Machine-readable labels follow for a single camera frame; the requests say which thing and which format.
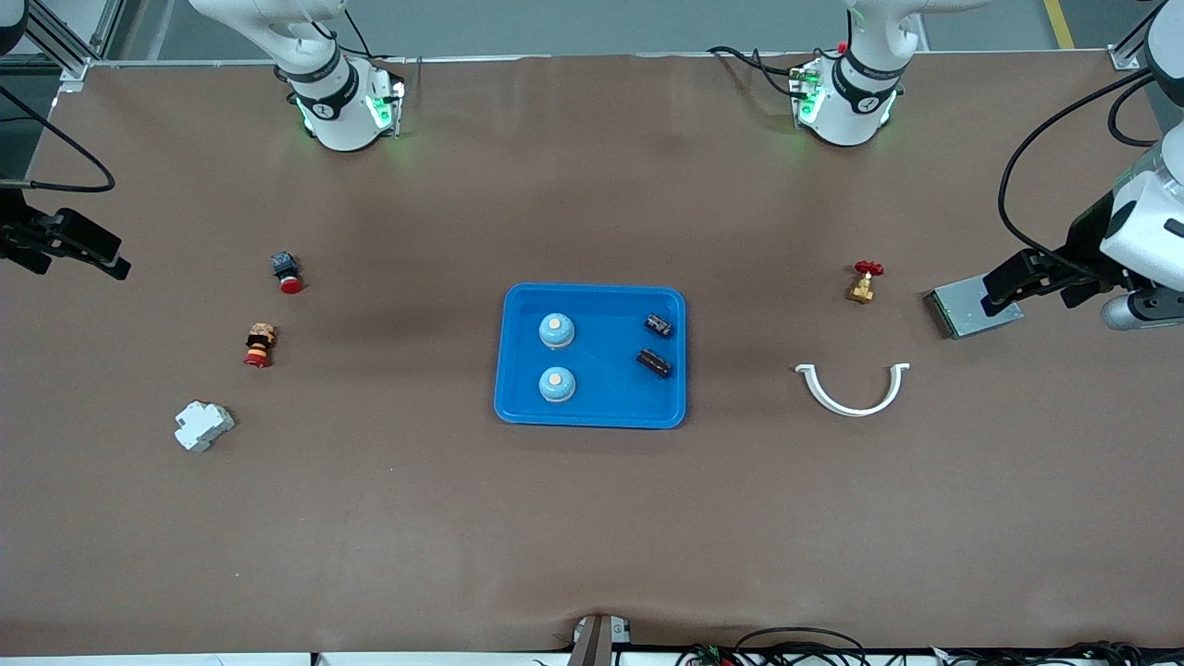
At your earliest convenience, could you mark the blue plastic tray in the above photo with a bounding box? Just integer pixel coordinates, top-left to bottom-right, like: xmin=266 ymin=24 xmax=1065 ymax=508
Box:
xmin=493 ymin=282 xmax=688 ymax=430

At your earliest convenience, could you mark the grey metal electronics box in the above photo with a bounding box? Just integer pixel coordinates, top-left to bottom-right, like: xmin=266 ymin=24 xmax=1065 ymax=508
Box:
xmin=924 ymin=277 xmax=1025 ymax=340

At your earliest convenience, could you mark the red orange black button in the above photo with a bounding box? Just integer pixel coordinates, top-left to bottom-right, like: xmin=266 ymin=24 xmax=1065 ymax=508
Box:
xmin=243 ymin=322 xmax=278 ymax=369

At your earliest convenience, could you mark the white circuit breaker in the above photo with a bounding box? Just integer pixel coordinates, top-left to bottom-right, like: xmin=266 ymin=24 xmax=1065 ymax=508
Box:
xmin=174 ymin=400 xmax=236 ymax=453

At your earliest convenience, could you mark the white half-round pipe clamp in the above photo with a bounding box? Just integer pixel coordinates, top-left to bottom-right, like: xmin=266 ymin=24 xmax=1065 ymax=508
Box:
xmin=795 ymin=363 xmax=911 ymax=418

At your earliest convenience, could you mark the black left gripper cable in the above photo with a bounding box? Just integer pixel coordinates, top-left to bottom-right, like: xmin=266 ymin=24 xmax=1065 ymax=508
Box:
xmin=997 ymin=69 xmax=1159 ymax=271

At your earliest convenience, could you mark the brass valve red handle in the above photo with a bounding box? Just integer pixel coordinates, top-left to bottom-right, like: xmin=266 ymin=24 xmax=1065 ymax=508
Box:
xmin=845 ymin=260 xmax=885 ymax=305

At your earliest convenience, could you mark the aluminium frame post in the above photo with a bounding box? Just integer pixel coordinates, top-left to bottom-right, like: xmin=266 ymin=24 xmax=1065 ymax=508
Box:
xmin=1108 ymin=0 xmax=1168 ymax=71
xmin=18 ymin=0 xmax=126 ymax=93

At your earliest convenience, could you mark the tangled black cable bundle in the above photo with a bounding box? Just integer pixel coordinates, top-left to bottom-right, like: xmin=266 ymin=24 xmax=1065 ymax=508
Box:
xmin=934 ymin=640 xmax=1184 ymax=666

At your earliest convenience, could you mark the black arm base cable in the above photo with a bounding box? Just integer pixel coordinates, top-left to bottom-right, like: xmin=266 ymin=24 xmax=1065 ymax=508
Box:
xmin=708 ymin=44 xmax=802 ymax=99

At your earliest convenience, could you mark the looped black cable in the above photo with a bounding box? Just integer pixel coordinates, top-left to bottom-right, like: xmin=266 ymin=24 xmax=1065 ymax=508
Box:
xmin=735 ymin=626 xmax=869 ymax=666

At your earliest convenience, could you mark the aluminium table edge rail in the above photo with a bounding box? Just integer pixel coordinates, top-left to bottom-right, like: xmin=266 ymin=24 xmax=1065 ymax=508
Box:
xmin=88 ymin=48 xmax=1125 ymax=68

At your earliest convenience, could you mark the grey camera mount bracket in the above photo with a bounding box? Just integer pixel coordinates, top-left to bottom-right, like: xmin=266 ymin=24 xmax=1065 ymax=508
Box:
xmin=566 ymin=613 xmax=632 ymax=666

